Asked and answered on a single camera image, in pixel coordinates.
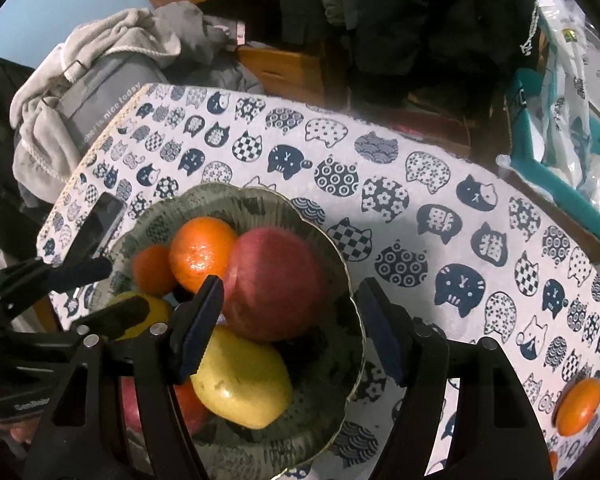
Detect red apple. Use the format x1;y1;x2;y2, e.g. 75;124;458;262
222;226;331;343
120;377;212;437

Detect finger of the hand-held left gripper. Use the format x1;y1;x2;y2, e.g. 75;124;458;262
0;255;113;303
62;295;152;343

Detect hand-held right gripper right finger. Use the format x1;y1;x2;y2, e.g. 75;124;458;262
355;276;556;480

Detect yellow lemon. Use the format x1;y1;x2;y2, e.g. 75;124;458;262
190;325;293;430
107;292;175;342

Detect person's left hand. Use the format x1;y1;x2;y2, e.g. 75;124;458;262
0;407;36;447

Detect wooden drawer cabinet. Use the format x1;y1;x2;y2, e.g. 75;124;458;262
237;45;327;107

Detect white plastic bag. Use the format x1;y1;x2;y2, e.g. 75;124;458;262
519;0;595;187

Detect grey bag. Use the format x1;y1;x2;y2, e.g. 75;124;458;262
62;52;151;156

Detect black smartphone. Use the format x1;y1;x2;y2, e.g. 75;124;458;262
62;192;126;266

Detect orange persimmon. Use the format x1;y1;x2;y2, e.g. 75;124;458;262
131;245;178;296
552;377;600;437

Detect teal box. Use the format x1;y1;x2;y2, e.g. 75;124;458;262
504;67;600;263

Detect black bag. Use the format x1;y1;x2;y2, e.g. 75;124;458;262
0;57;48;273

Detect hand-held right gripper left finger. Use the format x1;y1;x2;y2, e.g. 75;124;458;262
22;275;226;480

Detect scalloped glass bowl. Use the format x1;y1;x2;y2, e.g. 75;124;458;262
87;182;368;473

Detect grey hoodie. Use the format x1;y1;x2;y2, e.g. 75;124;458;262
10;2;266;206

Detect dark clothes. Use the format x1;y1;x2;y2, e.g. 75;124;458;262
267;0;540;113

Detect cat print tablecloth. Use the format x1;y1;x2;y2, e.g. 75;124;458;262
36;82;600;480

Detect orange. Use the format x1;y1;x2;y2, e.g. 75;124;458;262
168;216;241;295

